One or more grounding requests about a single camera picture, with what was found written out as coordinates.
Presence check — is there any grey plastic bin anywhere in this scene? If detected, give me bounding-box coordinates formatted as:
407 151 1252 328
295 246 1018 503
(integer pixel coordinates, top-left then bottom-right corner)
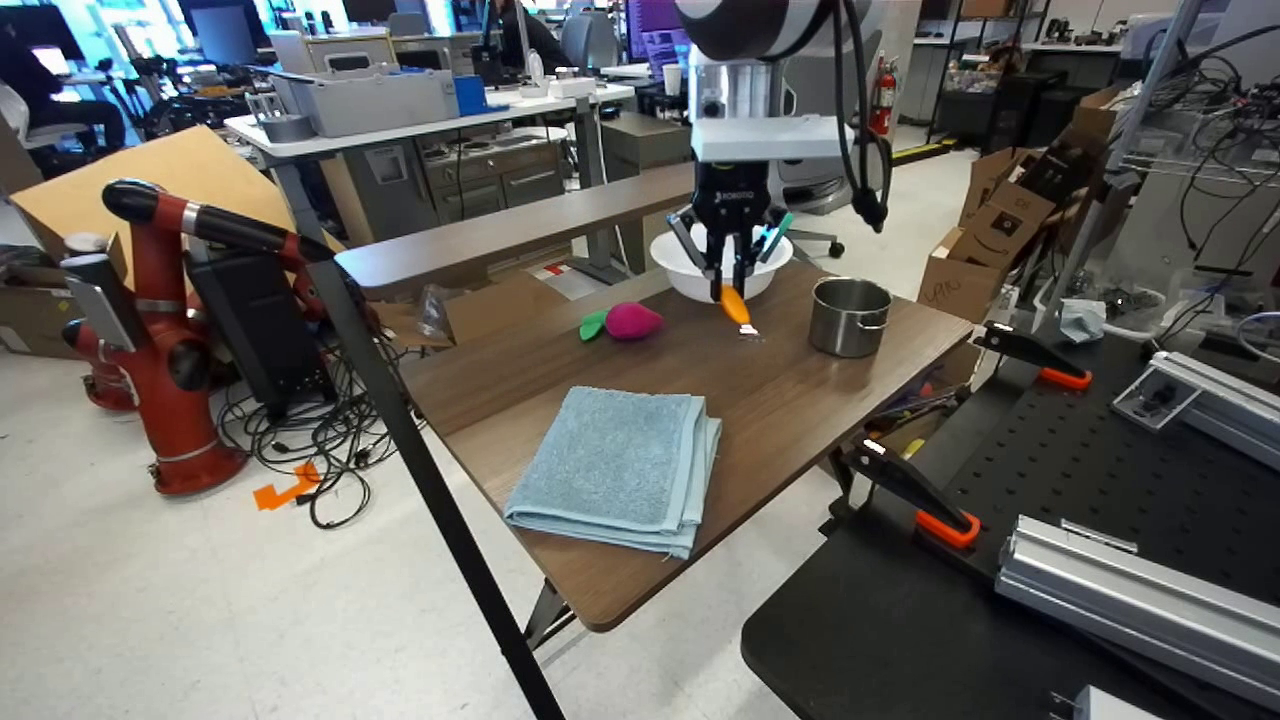
268 66 461 139

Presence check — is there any fork with orange handle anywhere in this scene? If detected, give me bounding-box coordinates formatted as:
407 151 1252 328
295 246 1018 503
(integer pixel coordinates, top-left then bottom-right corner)
720 283 764 342

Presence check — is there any pink plush radish toy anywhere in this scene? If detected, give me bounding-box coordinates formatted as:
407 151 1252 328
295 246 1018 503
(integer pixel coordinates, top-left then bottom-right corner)
578 301 666 344

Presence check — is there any stack of cardboard boxes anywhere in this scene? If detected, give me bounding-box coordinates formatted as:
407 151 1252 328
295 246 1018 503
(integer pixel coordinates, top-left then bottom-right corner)
916 84 1133 325

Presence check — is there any aluminium extrusion bar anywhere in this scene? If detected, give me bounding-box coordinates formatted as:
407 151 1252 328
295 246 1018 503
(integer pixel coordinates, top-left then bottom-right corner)
994 514 1280 712
1111 350 1280 473

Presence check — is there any folded blue towel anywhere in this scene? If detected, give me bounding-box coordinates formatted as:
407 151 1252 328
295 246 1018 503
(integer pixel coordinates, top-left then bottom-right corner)
502 385 724 560

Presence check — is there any white bowl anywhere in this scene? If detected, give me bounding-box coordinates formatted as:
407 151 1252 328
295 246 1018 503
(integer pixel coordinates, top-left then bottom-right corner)
650 224 795 304

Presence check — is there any silver metal pole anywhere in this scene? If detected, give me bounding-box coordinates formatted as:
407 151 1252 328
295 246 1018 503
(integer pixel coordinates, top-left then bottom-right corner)
1033 0 1208 339

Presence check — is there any grey drawer cabinet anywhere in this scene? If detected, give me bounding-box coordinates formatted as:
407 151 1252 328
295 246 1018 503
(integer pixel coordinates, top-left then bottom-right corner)
416 130 569 226

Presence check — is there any silver metal pot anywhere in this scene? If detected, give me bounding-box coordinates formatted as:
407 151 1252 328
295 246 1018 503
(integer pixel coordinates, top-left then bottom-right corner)
807 276 894 360

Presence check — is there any orange tape piece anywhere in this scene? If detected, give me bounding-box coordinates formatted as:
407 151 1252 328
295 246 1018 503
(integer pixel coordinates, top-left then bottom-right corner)
251 459 323 513

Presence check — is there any black clamp with orange tips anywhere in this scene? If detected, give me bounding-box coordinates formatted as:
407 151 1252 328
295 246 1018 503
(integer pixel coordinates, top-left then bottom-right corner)
843 437 984 552
971 321 1094 392

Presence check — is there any clear plastic bag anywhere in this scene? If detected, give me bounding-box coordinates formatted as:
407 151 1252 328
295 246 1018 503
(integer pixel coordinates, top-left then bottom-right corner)
414 282 459 343

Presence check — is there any crumpled white cloth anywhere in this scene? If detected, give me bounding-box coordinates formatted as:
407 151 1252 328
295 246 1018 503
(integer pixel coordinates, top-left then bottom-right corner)
1057 297 1108 345

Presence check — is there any person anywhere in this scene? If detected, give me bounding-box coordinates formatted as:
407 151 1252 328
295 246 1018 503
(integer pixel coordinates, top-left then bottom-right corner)
0 18 128 153

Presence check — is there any black computer case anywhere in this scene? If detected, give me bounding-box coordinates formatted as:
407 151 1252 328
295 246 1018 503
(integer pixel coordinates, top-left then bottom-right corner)
184 247 338 413

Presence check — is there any red robot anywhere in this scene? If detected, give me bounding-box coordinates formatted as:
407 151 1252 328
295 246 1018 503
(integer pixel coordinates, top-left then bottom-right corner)
60 179 343 498

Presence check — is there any white desk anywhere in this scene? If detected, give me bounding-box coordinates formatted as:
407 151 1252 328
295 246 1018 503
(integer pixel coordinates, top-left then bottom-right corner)
223 80 637 286

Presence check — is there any red fire extinguisher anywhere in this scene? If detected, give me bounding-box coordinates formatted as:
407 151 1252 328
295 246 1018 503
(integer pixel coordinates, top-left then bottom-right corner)
867 54 902 138

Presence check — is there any cardboard sheet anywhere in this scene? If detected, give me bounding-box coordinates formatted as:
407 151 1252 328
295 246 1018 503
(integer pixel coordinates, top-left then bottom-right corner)
9 124 347 293

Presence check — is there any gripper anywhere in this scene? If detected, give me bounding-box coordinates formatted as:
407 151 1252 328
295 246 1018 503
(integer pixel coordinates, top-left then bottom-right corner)
667 160 796 302

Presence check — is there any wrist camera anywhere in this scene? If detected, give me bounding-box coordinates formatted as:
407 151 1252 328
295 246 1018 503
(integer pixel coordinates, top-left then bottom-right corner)
691 114 857 163

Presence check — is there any tangle of black cables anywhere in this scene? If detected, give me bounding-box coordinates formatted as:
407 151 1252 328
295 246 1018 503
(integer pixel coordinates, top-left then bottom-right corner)
214 335 433 532

